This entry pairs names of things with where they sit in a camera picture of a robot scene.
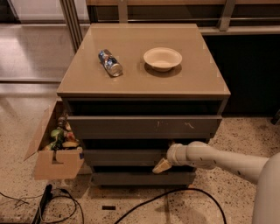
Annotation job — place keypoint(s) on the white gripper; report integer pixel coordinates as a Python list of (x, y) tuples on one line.
[(172, 154)]

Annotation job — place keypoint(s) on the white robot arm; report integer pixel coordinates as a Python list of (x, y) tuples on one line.
[(262, 171)]

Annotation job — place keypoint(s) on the grey drawer cabinet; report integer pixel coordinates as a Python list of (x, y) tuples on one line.
[(193, 88)]

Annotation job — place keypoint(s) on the grey top drawer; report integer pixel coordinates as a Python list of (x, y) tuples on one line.
[(144, 127)]

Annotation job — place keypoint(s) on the white paper bowl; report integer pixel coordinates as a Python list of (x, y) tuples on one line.
[(162, 59)]

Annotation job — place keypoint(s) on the blue silver soda can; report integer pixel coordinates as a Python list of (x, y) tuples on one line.
[(110, 63)]

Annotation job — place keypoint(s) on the cardboard box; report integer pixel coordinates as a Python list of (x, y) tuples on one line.
[(50, 164)]

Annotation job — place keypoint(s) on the toy items in box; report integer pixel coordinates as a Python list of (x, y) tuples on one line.
[(62, 137)]

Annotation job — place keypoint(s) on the dark object at right edge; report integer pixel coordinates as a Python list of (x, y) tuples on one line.
[(276, 117)]

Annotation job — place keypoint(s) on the black power strip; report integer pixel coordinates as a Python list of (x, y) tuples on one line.
[(47, 195)]

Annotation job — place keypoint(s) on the metal railing frame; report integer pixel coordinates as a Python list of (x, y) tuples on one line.
[(213, 17)]

